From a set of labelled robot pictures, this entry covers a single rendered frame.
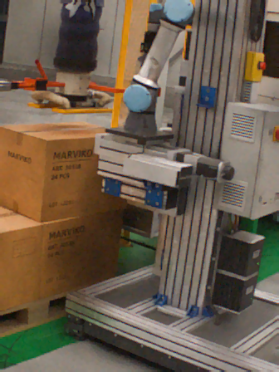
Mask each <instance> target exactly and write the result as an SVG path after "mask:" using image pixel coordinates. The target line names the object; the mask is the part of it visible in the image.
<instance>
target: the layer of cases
mask: <svg viewBox="0 0 279 372"><path fill-rule="evenodd" d="M123 210H124V209H118V210H113V211H107V212H102V213H92V214H87V215H81V216H76V217H72V218H62V219H57V220H51V221H46V222H41V223H39V222H37V221H35V220H33V219H30V218H27V217H25V216H23V215H21V214H19V213H16V212H14V211H13V210H11V209H10V208H6V207H4V206H2V205H0V311H2V310H6V309H9V308H12V307H14V306H21V305H24V304H27V303H29V302H32V301H36V300H38V301H39V300H41V299H43V298H46V297H49V296H53V295H56V294H61V293H64V292H67V291H71V290H74V289H76V288H79V287H82V286H86V285H89V284H91V283H98V282H101V281H105V280H108V279H111V278H113V277H116V271H117V264H118V256H119V248H120V234H121V226H122V218H123Z"/></svg>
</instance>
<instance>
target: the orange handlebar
mask: <svg viewBox="0 0 279 372"><path fill-rule="evenodd" d="M65 86H66V84H65V83H59V81H49V82H48V83H47V87H65ZM26 87H33V84H32V83H27V82H25V81H19V86H18V88H24V89H26ZM88 87H89V88H90V89H94V90H99V91H107V92H110V93H116V94H124V92H125V91H126V90H127V89H114V88H109V87H105V86H98V85H97V84H96V83H95V82H90V84H89V85H88Z"/></svg>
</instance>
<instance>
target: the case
mask: <svg viewBox="0 0 279 372"><path fill-rule="evenodd" d="M104 133H105V127H101V126H99V125H93V124H89V123H86V122H60V123H48V124H32V125H5V126H0V205H2V206H4V207H6V208H10V209H11V210H13V211H14V212H16V213H19V214H21V215H23V216H25V217H27V218H30V219H33V220H35V221H37V222H39V223H41V222H46V221H51V220H57V219H62V218H72V217H76V216H81V215H87V214H92V213H102V212H107V211H113V210H118V209H123V208H125V206H126V199H124V198H119V196H115V195H113V194H108V193H104V192H101V189H102V179H103V175H101V174H98V173H97V172H98V163H99V154H95V153H94V150H95V135H96V134H104Z"/></svg>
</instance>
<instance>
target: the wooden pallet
mask: <svg viewBox="0 0 279 372"><path fill-rule="evenodd" d="M113 278H115V277H113ZM113 278H111V279H113ZM109 280H110V279H108V280H105V281H109ZM102 282H104V281H101V282H98V283H91V284H89V285H86V286H82V287H79V288H76V289H74V290H71V291H67V292H64V293H61V294H56V295H53V296H49V297H46V298H43V299H41V300H39V301H38V300H36V301H32V302H29V303H27V304H24V305H21V306H14V307H12V308H9V309H6V310H2V311H0V316H1V315H4V314H7V313H11V312H14V311H15V318H14V319H13V318H12V319H11V320H8V321H4V322H1V323H0V337H4V336H6V335H10V334H12V333H13V334H14V333H17V332H19V331H21V330H25V329H29V328H32V327H34V326H38V325H42V324H44V323H47V322H49V321H53V320H55V319H60V318H62V317H65V316H66V313H67V311H65V309H66V304H65V302H63V303H61V304H59V305H57V306H53V307H50V308H49V305H50V302H49V301H51V300H54V299H56V298H59V297H64V296H66V294H69V293H72V292H73V291H78V290H80V289H83V288H85V287H88V286H91V285H97V284H100V283H102Z"/></svg>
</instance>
